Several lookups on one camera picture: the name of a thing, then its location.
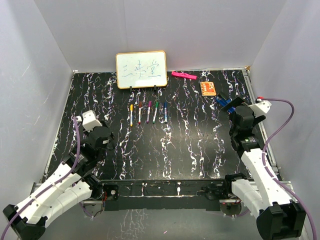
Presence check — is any white pen yellow tip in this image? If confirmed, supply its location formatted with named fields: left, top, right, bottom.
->
left=130, top=109, right=133, bottom=127

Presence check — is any white pen red tip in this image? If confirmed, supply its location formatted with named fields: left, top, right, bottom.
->
left=138, top=107, right=142, bottom=125

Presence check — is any white pen blue tip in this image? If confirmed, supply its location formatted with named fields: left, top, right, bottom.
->
left=164, top=107, right=168, bottom=123

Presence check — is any white pen green tip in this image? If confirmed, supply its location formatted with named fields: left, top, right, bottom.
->
left=152, top=106, right=158, bottom=124

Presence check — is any white pen purple tip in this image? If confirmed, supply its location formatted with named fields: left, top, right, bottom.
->
left=146, top=106, right=151, bottom=124

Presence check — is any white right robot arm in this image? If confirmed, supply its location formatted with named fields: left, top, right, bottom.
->
left=222, top=97, right=307, bottom=240

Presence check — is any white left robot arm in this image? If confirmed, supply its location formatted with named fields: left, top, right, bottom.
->
left=0, top=120, right=115, bottom=240

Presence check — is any blue stapler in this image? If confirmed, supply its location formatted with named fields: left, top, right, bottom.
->
left=216, top=92, right=235, bottom=114

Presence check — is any orange spiral notebook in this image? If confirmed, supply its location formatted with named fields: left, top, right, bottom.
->
left=200, top=81, right=217, bottom=97

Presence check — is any pink plastic clip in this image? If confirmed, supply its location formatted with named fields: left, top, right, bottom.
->
left=171, top=71, right=197, bottom=80

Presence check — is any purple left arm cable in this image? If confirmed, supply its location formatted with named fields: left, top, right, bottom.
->
left=0, top=116, right=82, bottom=240

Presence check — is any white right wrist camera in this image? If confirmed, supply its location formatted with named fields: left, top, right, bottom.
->
left=248, top=98, right=272, bottom=118

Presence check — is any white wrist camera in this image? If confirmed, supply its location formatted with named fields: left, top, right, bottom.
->
left=248, top=98, right=272, bottom=118
left=75, top=110, right=103, bottom=133

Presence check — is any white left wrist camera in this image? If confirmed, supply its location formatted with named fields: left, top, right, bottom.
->
left=75, top=110, right=103, bottom=133

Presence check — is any black front mounting rail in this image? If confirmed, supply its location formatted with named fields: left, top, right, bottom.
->
left=103, top=179, right=228, bottom=211

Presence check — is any white board with yellow frame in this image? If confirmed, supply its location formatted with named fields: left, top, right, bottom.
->
left=115, top=50, right=168, bottom=89

